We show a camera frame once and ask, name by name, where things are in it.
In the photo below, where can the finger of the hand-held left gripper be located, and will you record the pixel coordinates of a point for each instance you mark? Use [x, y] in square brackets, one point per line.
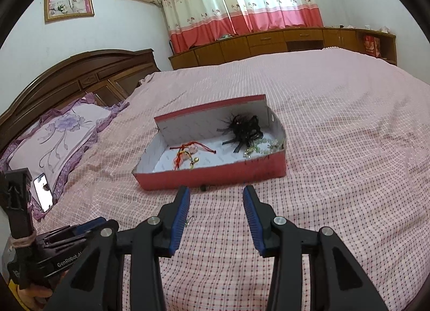
[90, 225]

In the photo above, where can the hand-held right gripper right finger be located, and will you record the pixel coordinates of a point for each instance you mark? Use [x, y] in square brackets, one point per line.
[252, 217]

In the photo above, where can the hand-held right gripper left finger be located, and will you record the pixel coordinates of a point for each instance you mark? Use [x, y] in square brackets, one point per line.
[179, 217]

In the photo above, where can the pink hair clip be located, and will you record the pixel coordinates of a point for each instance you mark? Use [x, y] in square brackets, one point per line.
[180, 159]

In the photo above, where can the red cardboard box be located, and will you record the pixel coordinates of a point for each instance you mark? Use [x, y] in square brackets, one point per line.
[215, 171]

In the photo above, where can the gold brooch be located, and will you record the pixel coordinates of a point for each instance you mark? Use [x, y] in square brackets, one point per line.
[249, 153]

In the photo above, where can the black feather hair clip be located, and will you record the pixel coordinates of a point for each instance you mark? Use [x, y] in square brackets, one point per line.
[243, 129]

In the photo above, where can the person's left hand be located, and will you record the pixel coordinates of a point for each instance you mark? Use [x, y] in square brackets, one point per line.
[33, 299]

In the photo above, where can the smartphone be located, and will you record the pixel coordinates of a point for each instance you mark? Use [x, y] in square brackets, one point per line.
[43, 193]

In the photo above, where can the purple floral pillow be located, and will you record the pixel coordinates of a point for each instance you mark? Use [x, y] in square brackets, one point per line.
[67, 136]

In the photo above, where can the dark wooden headboard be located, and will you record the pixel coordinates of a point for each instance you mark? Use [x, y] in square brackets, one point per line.
[84, 75]

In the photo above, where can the long wooden cabinet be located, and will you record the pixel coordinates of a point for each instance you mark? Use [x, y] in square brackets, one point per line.
[268, 43]

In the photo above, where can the small teal object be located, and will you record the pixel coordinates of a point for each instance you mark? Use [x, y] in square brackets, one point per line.
[225, 36]

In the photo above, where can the red gift bag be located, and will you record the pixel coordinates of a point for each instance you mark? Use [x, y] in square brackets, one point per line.
[372, 46]

